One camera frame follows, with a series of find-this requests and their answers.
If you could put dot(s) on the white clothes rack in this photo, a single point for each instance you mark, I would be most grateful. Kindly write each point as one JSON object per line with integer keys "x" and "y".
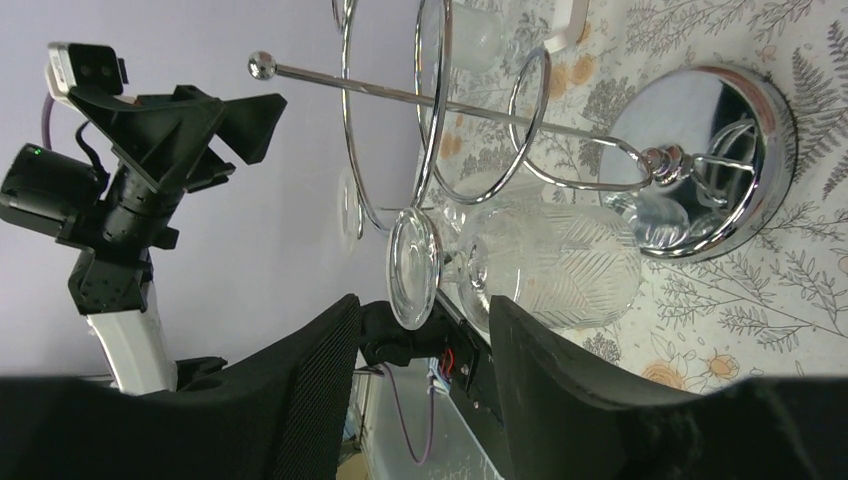
{"x": 567, "y": 24}

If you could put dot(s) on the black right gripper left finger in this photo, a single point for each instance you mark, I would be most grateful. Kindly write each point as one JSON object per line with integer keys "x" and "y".
{"x": 278, "y": 414}

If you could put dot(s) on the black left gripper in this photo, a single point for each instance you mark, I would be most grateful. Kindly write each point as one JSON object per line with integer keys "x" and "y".
{"x": 163, "y": 141}

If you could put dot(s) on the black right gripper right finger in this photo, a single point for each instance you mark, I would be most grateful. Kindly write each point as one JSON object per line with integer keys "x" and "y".
{"x": 568, "y": 414}

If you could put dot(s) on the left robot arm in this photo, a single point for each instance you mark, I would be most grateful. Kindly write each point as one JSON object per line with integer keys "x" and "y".
{"x": 111, "y": 283}

